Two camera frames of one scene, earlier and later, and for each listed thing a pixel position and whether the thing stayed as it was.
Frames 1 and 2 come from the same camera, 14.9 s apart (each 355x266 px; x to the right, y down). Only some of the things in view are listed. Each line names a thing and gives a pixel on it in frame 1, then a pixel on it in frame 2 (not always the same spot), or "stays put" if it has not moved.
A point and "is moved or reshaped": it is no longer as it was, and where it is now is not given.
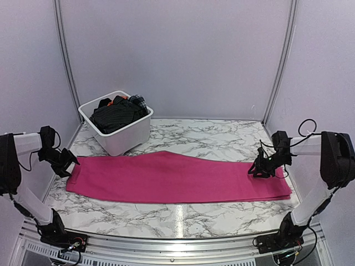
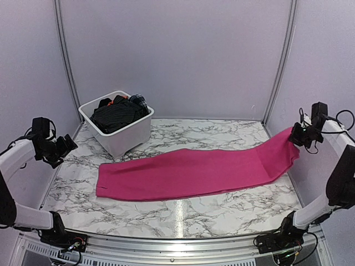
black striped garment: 106,118 stays put
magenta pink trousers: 169,177 is moved or reshaped
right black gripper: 260,168 → 294,138
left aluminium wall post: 58,14 stays put
